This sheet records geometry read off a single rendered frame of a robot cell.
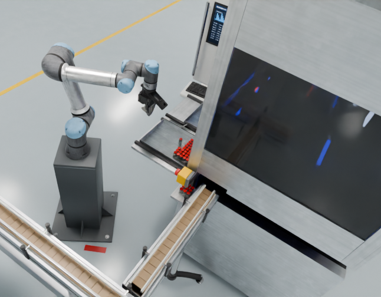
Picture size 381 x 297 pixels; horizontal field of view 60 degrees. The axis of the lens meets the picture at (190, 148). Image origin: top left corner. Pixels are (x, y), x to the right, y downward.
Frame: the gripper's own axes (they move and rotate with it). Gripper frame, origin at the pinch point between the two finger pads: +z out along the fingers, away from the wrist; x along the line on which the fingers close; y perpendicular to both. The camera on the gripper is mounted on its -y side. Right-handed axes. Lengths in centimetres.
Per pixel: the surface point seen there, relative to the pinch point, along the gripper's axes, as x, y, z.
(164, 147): -1.2, -12.2, 21.4
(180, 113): -35.5, -2.0, 21.6
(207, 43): -87, 12, -6
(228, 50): 13, -40, -68
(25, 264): 92, 11, 55
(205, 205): 23, -56, 17
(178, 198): 25, -41, 22
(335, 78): 12, -81, -76
